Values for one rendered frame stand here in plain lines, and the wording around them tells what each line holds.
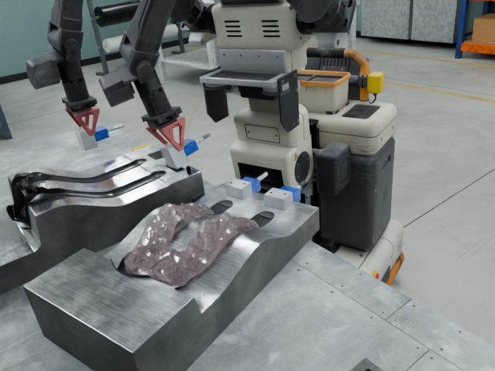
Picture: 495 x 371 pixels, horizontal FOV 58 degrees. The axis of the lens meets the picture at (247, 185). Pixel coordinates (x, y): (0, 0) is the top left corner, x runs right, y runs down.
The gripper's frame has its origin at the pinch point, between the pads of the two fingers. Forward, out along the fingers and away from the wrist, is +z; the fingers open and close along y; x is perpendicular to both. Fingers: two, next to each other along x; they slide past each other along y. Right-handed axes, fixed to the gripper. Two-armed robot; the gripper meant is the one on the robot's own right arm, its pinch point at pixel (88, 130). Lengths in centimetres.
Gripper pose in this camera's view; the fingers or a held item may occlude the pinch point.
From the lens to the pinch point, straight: 131.9
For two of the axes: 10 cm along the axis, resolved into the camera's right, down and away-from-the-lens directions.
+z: 1.1, 8.7, 4.7
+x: 7.9, -3.6, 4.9
